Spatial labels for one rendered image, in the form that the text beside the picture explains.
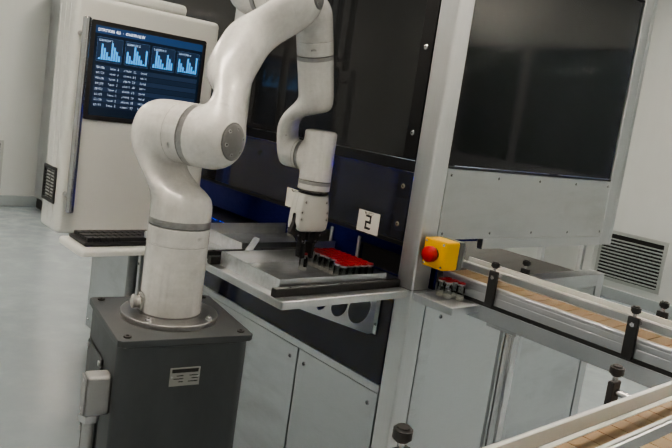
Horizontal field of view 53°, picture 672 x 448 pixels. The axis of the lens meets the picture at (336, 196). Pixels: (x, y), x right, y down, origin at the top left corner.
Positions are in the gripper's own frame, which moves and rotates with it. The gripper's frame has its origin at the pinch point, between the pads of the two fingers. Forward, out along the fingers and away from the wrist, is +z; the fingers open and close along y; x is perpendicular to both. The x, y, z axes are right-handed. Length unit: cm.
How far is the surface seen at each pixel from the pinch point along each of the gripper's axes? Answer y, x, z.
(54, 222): 38, -80, 10
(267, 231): -18.0, -43.0, 5.0
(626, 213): -476, -149, 14
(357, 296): -0.6, 21.8, 6.2
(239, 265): 19.5, -0.2, 3.7
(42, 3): -85, -534, -97
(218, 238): 8.5, -29.4, 3.9
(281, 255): 0.8, -8.7, 3.8
